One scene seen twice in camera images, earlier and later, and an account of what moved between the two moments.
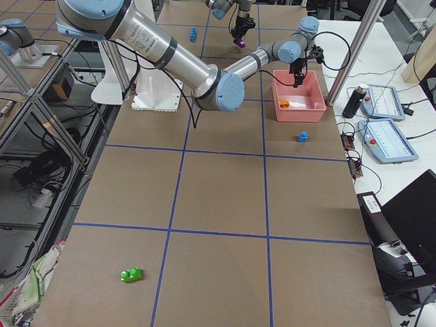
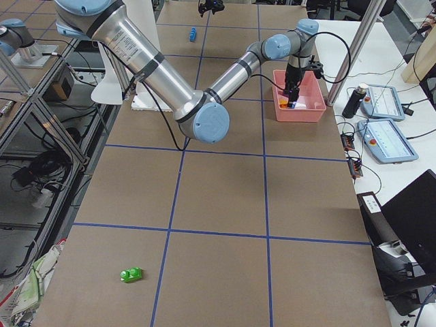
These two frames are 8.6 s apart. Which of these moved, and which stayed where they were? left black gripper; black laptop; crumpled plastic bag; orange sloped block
Moved: left black gripper
Stayed: crumpled plastic bag; orange sloped block; black laptop
